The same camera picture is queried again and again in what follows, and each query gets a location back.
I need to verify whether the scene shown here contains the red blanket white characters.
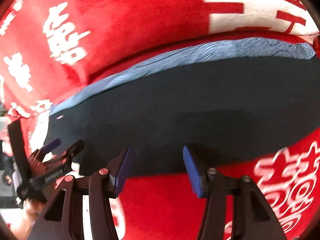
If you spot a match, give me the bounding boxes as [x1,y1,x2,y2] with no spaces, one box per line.
[1,0,319,239]

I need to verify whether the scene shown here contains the black pants grey waistband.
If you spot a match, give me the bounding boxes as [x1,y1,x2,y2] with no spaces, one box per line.
[46,38,319,177]

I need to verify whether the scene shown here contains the person's left hand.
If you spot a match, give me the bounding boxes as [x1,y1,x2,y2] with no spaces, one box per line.
[7,199,45,239]

